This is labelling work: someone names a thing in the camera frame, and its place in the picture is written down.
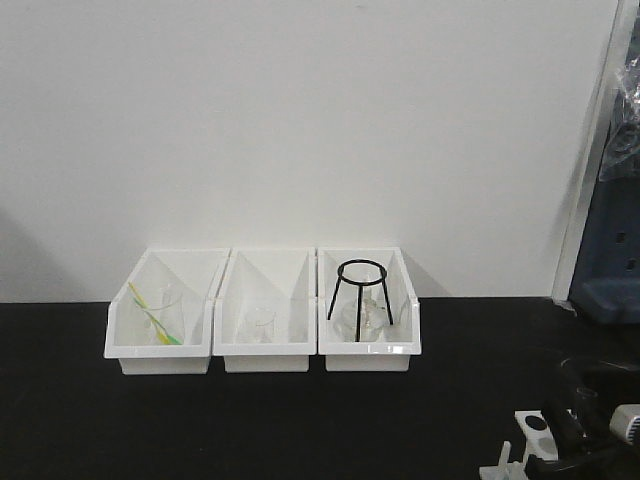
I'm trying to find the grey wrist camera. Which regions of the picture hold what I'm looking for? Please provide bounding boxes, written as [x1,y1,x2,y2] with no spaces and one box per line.
[609,404,640,446]

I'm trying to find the glass flask under tripod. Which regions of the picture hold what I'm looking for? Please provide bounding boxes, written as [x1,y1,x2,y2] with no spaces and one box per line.
[331,297,389,342]

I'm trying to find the blue grey equipment panel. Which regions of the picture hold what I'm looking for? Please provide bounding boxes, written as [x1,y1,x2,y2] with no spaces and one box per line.
[569,178,639,325]

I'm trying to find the white storage bin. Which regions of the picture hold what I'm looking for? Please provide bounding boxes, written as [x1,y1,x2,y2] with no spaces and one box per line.
[104,248,231,375]
[212,247,317,373]
[317,247,422,372]

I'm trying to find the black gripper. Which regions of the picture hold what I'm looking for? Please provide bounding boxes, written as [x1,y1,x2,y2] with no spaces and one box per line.
[542,367,639,479]

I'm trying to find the black wire tripod stand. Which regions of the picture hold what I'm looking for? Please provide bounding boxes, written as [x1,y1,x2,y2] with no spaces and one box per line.
[327,258,395,343]

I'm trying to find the small glass beaker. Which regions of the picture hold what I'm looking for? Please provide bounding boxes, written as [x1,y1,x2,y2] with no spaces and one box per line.
[236,307,276,343]

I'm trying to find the white right storage bin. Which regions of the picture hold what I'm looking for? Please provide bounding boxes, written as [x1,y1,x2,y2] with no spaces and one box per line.
[317,247,422,372]

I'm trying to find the white test tube rack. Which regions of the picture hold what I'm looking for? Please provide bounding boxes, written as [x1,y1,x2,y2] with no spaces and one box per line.
[478,410,578,479]

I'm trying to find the glass flask in left bin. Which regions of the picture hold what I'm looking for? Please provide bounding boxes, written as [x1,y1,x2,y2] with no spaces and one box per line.
[135,286,185,345]

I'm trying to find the white middle storage bin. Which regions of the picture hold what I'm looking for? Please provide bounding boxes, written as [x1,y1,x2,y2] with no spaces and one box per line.
[212,247,317,373]

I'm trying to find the clear glass test tube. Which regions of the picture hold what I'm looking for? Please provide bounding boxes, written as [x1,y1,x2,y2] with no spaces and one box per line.
[573,386,598,417]

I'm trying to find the clear plastic bag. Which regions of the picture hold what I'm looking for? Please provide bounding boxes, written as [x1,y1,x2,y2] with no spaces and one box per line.
[599,36,639,182]

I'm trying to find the white left storage bin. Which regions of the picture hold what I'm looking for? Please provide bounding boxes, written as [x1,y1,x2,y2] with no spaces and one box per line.
[104,248,231,375]

